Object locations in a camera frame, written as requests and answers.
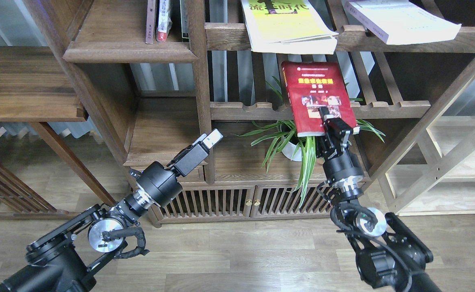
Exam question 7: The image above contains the white thick book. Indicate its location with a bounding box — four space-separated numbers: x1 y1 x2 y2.
344 0 462 45

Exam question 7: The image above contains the dark wooden bookshelf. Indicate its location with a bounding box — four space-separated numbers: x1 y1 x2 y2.
24 0 475 221

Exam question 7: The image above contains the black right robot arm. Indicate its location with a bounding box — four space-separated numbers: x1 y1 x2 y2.
317 107 439 292

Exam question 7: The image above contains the dark upright book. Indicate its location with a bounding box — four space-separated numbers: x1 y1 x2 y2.
179 0 189 41

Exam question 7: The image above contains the green spider plant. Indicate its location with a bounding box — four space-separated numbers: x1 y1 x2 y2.
237 76 385 209

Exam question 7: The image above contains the white plant pot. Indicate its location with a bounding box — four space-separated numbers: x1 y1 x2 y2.
282 137 303 161

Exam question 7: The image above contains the slatted wooden rack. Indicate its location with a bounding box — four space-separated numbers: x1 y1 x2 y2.
0 164 71 219

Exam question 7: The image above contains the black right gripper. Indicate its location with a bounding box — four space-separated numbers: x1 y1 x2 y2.
317 107 364 193

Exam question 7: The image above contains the red white upright book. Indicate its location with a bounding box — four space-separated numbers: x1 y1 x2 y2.
156 0 171 42

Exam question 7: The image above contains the red cover book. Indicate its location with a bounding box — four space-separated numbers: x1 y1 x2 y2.
281 61 359 137

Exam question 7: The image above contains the light wooden shelf unit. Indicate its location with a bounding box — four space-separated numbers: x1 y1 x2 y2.
378 68 475 216

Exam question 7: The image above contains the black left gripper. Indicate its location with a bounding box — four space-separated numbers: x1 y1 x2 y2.
134 128 223 208

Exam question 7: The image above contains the yellow-green cover book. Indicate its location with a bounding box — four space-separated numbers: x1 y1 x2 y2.
241 0 338 55

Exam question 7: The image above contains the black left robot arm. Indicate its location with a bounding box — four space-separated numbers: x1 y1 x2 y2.
0 129 223 292

